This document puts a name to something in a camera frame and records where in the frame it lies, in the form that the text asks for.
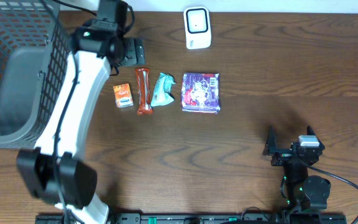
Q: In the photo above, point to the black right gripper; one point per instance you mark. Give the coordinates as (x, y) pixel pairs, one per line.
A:
(271, 147)

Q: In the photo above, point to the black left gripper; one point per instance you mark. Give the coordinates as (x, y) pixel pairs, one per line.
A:
(134, 51)

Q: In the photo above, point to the orange red snack bar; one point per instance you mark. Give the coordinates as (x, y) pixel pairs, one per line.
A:
(142, 76)

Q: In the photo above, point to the small orange box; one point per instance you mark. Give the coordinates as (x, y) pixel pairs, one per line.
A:
(123, 95)

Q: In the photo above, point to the teal snack wrapper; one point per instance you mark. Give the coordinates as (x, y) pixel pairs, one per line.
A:
(162, 91)

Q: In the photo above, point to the purple snack packet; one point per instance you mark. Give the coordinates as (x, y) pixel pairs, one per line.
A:
(200, 93)

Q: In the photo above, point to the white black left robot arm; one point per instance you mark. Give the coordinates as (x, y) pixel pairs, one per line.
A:
(55, 171)

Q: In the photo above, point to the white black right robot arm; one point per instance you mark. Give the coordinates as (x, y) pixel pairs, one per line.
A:
(306, 194)

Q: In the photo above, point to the grey plastic mesh basket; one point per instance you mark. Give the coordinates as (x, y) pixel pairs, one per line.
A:
(33, 62)

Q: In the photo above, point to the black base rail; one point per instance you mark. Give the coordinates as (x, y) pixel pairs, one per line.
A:
(135, 218)

